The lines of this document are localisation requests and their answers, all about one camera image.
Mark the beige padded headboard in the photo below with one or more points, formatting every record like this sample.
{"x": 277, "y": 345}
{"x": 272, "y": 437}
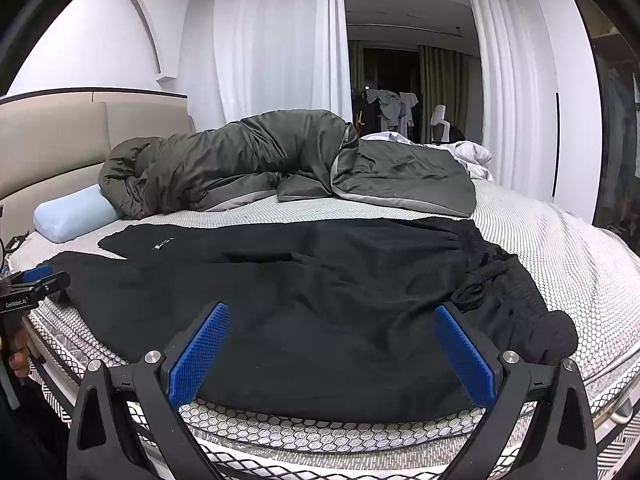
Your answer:
{"x": 54, "y": 142}

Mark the white sheer curtain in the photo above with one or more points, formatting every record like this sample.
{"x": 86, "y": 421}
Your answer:
{"x": 240, "y": 58}
{"x": 519, "y": 91}

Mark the white wardrobe panel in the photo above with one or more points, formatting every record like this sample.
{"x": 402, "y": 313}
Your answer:
{"x": 567, "y": 150}

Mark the left hand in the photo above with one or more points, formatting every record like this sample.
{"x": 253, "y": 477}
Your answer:
{"x": 19, "y": 359}

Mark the olive drape curtain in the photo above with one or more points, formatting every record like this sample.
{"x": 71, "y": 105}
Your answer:
{"x": 444, "y": 78}

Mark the dark grey duvet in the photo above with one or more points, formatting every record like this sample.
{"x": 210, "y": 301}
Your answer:
{"x": 290, "y": 154}

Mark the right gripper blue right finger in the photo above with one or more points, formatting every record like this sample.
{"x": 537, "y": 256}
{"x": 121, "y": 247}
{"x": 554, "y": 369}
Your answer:
{"x": 559, "y": 442}

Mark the light blue pillow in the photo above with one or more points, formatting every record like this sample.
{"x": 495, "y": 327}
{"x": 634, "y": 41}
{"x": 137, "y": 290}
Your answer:
{"x": 74, "y": 215}

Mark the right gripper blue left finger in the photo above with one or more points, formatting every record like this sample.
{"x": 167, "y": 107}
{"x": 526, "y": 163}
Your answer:
{"x": 104, "y": 441}

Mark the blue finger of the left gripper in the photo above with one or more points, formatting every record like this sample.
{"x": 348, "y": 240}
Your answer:
{"x": 37, "y": 273}

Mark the white chair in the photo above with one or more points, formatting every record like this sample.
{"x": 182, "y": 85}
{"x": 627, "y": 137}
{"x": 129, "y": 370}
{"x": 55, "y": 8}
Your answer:
{"x": 439, "y": 125}

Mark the white sheer curtain left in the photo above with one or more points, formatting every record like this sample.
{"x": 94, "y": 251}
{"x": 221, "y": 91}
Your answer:
{"x": 240, "y": 58}

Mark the white sheer curtain right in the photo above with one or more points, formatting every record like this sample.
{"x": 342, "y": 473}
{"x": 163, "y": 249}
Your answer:
{"x": 519, "y": 91}

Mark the black pants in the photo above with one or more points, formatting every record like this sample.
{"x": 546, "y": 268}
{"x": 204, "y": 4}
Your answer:
{"x": 330, "y": 320}

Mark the white crumpled bedsheet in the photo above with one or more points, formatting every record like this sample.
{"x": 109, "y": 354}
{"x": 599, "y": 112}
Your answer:
{"x": 473, "y": 157}

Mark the clothes on rack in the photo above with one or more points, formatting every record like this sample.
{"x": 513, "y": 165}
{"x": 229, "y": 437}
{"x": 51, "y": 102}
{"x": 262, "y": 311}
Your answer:
{"x": 395, "y": 109}

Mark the dark glass shelf cabinet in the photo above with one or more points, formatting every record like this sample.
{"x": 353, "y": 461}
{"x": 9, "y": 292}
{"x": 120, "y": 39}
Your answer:
{"x": 617, "y": 208}

